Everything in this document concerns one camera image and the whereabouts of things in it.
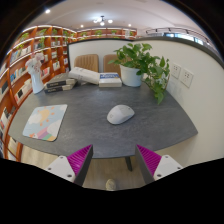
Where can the ceiling lamp with round bulbs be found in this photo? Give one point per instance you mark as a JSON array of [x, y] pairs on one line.
[[102, 20]]

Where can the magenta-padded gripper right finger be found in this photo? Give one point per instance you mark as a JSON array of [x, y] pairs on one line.
[[165, 165]]

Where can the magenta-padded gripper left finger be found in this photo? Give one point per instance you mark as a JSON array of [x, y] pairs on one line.
[[63, 166]]

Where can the white paperback book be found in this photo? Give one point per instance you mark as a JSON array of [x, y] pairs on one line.
[[85, 75]]

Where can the white computer mouse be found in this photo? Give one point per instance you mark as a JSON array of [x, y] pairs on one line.
[[120, 114]]

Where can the white wall socket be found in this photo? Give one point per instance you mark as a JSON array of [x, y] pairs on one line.
[[175, 70], [187, 77]]

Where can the blue and white book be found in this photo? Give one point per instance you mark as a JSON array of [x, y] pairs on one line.
[[110, 80]]

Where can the pastel cartoon print mouse pad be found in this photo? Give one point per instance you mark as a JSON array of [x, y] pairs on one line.
[[45, 121]]

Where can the orange wooden shelf unit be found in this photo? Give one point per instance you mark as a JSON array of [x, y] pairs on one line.
[[20, 66]]

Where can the window with dark frame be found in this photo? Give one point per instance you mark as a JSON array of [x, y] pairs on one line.
[[186, 37]]

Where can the thin dark hardcover book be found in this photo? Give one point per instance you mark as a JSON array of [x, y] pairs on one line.
[[58, 88]]

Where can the tan upholstered chair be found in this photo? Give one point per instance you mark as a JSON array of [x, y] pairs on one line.
[[110, 63], [86, 62]]

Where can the dark table leg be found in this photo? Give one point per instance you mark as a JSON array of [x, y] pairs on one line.
[[128, 163]]

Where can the green potted plant white pot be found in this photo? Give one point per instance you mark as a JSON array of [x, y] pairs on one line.
[[131, 71]]

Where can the white vase with pink flowers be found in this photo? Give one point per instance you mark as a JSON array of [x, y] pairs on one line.
[[36, 80]]

